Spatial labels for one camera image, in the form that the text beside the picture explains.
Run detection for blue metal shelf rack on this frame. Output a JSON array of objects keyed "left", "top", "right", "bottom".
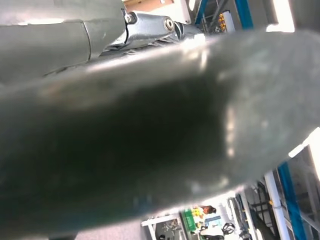
[
  {"left": 276, "top": 161, "right": 309, "bottom": 240},
  {"left": 194, "top": 0, "right": 254, "bottom": 31}
]

